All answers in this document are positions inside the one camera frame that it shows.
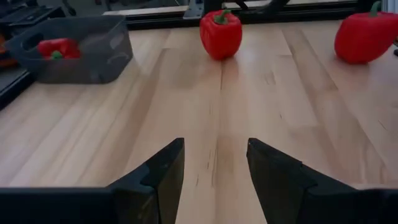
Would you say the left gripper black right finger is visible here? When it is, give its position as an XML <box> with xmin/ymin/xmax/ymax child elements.
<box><xmin>246</xmin><ymin>138</ymin><xmax>398</xmax><ymax>224</ymax></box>

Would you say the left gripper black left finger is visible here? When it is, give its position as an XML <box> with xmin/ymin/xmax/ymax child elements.
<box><xmin>0</xmin><ymin>138</ymin><xmax>186</xmax><ymax>224</ymax></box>

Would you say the small red bell pepper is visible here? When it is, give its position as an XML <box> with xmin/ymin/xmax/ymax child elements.
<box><xmin>199</xmin><ymin>9</ymin><xmax>243</xmax><ymax>61</ymax></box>

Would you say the dark red bell pepper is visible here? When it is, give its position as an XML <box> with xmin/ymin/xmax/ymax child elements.
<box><xmin>334</xmin><ymin>1</ymin><xmax>398</xmax><ymax>65</ymax></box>

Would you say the large red bell pepper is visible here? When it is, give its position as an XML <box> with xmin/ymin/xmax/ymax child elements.
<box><xmin>37</xmin><ymin>37</ymin><xmax>81</xmax><ymax>60</ymax></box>

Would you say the grey translucent plastic basket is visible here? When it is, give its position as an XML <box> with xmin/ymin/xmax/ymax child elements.
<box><xmin>4</xmin><ymin>14</ymin><xmax>134</xmax><ymax>85</ymax></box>

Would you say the black equipment case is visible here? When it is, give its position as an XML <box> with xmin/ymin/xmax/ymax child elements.
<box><xmin>0</xmin><ymin>0</ymin><xmax>67</xmax><ymax>35</ymax></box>

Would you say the silver metal corner bracket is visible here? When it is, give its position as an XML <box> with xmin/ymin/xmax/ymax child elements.
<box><xmin>183</xmin><ymin>0</ymin><xmax>205</xmax><ymax>20</ymax></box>

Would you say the black diagonal frame brace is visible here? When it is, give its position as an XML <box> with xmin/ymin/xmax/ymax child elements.
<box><xmin>261</xmin><ymin>0</ymin><xmax>292</xmax><ymax>13</ymax></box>

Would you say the black upright frame post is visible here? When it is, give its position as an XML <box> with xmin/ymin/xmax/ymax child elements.
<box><xmin>203</xmin><ymin>0</ymin><xmax>225</xmax><ymax>15</ymax></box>

